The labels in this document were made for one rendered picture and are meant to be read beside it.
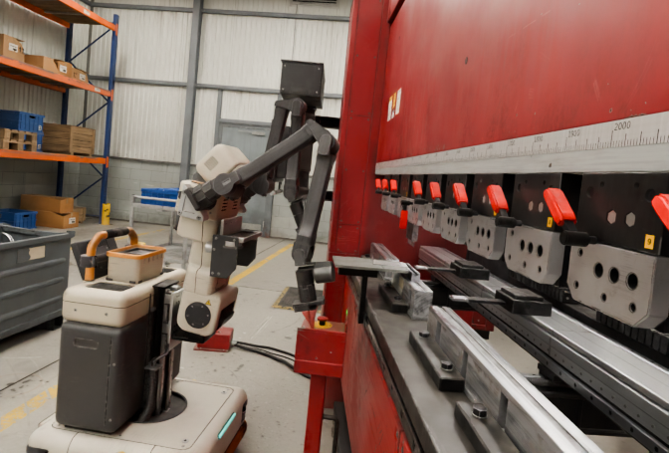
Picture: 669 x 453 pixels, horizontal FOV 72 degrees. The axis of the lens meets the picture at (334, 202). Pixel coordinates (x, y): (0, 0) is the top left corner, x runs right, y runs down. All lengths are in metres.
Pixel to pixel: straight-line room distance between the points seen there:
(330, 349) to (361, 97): 1.48
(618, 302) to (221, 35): 9.58
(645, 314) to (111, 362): 1.70
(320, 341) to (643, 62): 1.21
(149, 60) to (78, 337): 8.76
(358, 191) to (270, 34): 7.30
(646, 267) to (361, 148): 2.11
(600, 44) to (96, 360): 1.79
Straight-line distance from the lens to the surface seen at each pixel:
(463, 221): 1.11
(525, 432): 0.86
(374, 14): 2.71
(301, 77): 2.76
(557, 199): 0.67
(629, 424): 1.08
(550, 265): 0.74
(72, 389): 2.05
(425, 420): 0.95
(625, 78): 0.66
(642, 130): 0.62
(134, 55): 10.57
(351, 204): 2.56
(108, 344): 1.92
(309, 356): 1.58
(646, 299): 0.58
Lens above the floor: 1.30
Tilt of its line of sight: 3 degrees down
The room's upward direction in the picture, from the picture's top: 6 degrees clockwise
